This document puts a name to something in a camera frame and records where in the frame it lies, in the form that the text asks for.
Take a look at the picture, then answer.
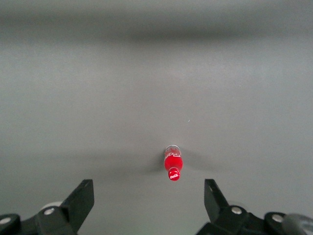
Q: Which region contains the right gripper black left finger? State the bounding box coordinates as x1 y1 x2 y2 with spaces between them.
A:
0 179 95 235

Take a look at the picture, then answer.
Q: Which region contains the red cola bottle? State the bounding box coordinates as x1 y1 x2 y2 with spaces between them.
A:
163 144 183 182

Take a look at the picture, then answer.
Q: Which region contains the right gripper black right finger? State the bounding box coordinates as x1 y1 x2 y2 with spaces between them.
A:
195 178 288 235

